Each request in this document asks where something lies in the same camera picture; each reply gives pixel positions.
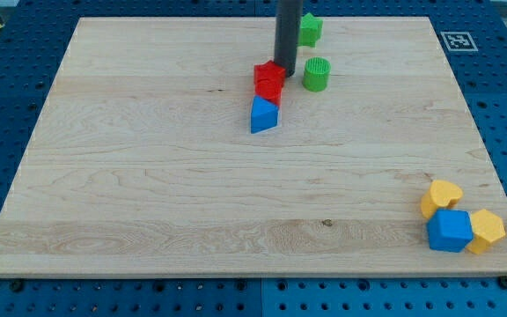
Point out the yellow heart block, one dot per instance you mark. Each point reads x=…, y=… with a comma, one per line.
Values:
x=440, y=195

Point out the green cylinder block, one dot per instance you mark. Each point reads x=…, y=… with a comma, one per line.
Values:
x=316, y=74

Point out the blue cube block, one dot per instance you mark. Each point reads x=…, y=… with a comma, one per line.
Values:
x=449, y=230

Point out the red cylinder block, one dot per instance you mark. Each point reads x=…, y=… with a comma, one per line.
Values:
x=270, y=91

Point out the red star block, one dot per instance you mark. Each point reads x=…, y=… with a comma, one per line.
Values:
x=269, y=71

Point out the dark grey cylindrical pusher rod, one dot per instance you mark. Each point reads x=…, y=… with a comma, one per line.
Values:
x=288, y=19

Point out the yellow hexagon block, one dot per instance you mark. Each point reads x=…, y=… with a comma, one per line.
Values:
x=488, y=229

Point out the blue triangle block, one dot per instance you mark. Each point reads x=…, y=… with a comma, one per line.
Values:
x=264, y=115

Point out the green star block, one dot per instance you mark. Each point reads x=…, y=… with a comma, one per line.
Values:
x=310, y=30

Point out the white fiducial marker tag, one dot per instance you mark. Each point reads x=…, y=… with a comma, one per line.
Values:
x=459, y=41

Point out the light wooden board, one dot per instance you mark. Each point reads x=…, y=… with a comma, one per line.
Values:
x=142, y=163

